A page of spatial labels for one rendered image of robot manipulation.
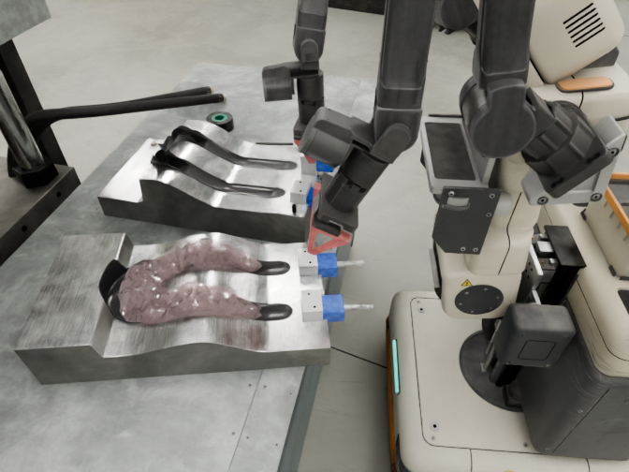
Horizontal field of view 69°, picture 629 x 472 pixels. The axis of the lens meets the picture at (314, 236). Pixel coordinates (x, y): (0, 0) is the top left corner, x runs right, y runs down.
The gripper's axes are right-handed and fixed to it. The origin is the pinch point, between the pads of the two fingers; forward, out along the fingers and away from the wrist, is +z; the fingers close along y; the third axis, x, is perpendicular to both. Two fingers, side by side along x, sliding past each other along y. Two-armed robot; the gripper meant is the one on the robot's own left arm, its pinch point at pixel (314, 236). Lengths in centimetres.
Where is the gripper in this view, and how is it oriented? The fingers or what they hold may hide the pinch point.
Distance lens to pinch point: 78.3
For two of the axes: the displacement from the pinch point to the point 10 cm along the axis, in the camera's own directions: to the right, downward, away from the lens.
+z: -4.4, 6.3, 6.4
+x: 8.9, 3.6, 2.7
